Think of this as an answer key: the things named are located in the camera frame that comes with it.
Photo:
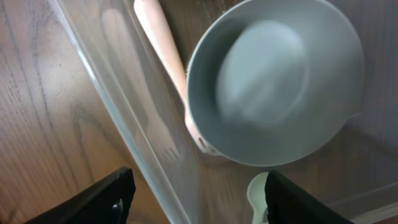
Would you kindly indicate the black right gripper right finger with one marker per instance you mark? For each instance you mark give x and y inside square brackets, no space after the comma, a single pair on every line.
[287,203]

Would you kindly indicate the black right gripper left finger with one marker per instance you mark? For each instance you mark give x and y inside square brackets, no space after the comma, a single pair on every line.
[107,201]

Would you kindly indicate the mint green plastic spoon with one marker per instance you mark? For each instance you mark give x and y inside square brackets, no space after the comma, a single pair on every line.
[257,197]

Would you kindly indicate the clear plastic container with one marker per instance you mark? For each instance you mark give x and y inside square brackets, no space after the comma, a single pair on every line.
[355,173]

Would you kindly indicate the grey plastic bowl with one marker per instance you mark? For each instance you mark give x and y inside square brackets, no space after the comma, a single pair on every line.
[272,81]

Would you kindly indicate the pink plastic fork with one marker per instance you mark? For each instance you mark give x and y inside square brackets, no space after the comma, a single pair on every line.
[154,23]

